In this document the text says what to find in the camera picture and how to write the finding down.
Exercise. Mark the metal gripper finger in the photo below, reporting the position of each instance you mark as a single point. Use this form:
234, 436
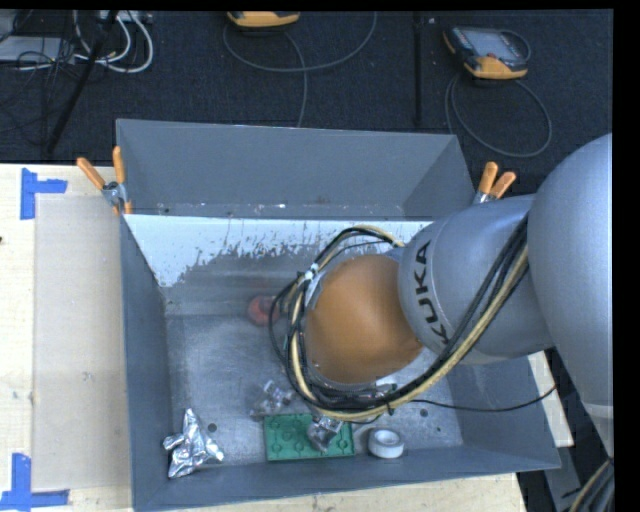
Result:
272, 398
322, 432

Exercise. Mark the dark green flat block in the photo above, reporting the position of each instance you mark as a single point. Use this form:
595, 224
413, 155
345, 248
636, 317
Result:
290, 440

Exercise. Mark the red round object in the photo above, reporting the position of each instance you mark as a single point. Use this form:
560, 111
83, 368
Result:
260, 309

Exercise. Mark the white tape roll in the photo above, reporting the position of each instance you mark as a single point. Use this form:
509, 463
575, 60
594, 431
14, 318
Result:
386, 443

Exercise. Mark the pale wood flat board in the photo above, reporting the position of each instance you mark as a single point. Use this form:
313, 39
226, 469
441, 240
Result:
75, 325

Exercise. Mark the grey metal bin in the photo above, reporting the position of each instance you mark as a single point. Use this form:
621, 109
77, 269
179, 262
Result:
220, 360

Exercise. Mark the crumpled silver foil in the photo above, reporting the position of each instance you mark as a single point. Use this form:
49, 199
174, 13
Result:
192, 447

